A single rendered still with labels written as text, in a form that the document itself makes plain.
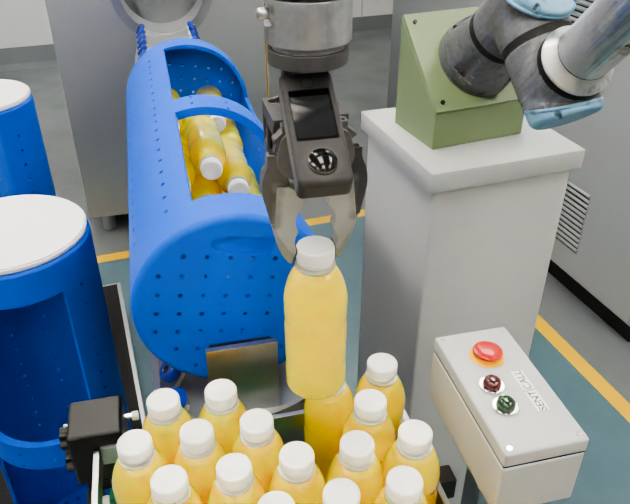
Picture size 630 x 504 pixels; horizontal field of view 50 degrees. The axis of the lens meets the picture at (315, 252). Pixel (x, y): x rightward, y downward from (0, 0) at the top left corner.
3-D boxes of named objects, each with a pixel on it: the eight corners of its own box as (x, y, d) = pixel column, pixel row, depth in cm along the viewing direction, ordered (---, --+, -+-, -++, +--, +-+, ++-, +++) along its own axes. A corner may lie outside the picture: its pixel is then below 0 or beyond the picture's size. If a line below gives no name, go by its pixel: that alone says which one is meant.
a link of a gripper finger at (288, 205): (283, 238, 72) (296, 159, 68) (295, 268, 68) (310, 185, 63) (255, 237, 72) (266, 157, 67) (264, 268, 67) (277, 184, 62)
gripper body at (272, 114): (334, 146, 70) (335, 27, 63) (358, 183, 63) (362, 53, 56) (261, 153, 68) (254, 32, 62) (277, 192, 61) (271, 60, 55)
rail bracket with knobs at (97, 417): (145, 442, 99) (135, 390, 93) (147, 481, 93) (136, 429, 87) (74, 454, 97) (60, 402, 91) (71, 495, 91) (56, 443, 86)
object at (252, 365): (277, 394, 103) (274, 330, 96) (280, 406, 101) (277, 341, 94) (211, 406, 101) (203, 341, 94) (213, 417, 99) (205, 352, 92)
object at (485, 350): (493, 344, 87) (494, 337, 86) (506, 363, 84) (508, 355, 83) (467, 348, 86) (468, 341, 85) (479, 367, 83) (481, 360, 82)
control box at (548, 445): (494, 381, 95) (505, 323, 90) (571, 498, 79) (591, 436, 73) (427, 393, 93) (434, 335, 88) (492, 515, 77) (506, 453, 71)
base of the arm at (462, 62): (505, 27, 130) (534, -4, 121) (517, 98, 127) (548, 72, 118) (433, 20, 126) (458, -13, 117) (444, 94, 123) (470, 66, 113)
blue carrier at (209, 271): (237, 152, 178) (250, 43, 164) (316, 378, 106) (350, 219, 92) (124, 145, 170) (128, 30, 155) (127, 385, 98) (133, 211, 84)
